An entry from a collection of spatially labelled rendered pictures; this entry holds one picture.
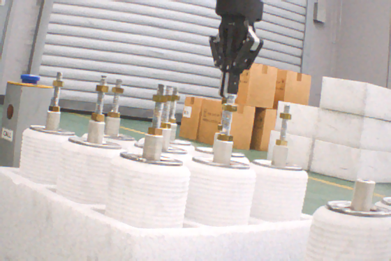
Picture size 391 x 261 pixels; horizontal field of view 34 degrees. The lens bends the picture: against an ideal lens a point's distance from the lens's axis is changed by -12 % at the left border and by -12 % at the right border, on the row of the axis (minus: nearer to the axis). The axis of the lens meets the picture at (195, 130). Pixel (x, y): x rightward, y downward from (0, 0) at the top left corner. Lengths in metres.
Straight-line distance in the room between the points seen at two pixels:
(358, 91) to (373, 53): 4.04
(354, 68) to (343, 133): 4.21
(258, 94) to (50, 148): 4.04
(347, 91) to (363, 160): 0.40
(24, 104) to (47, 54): 5.17
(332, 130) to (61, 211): 3.09
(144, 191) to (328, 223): 0.27
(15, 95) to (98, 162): 0.32
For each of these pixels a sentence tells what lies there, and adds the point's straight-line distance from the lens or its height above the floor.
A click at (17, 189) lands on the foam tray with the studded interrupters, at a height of 0.17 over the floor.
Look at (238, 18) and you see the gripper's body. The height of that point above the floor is 0.46.
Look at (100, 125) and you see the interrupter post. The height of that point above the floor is 0.28.
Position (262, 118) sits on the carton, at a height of 0.23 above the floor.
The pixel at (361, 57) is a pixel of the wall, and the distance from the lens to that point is 7.90.
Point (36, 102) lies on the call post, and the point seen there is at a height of 0.28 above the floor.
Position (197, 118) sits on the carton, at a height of 0.15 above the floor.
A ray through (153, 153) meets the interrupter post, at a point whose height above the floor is 0.26.
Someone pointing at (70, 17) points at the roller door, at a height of 0.88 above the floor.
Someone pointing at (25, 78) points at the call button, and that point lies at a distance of 1.18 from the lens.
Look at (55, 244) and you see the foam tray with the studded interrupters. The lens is 0.89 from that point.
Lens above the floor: 0.34
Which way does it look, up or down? 3 degrees down
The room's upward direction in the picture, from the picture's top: 8 degrees clockwise
